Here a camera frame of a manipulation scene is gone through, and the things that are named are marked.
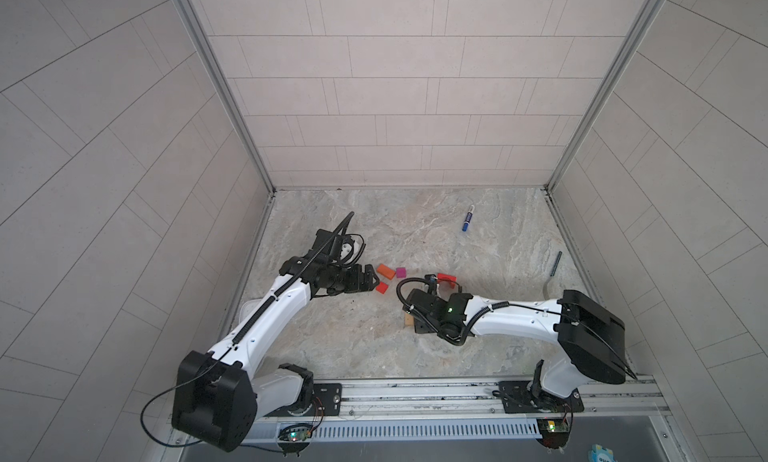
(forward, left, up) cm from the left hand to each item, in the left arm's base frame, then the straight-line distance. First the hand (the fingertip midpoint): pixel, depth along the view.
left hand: (373, 278), depth 79 cm
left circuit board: (-33, +16, -7) cm, 37 cm away
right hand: (-9, -13, -12) cm, 19 cm away
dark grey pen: (+11, -57, -12) cm, 59 cm away
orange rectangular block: (+9, -2, -12) cm, 15 cm away
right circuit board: (-32, -43, -12) cm, 55 cm away
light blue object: (-36, -50, -9) cm, 63 cm away
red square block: (+4, -2, -15) cm, 16 cm away
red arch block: (+6, -22, -11) cm, 25 cm away
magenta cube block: (+8, -8, -12) cm, 17 cm away
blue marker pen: (+29, -32, -11) cm, 44 cm away
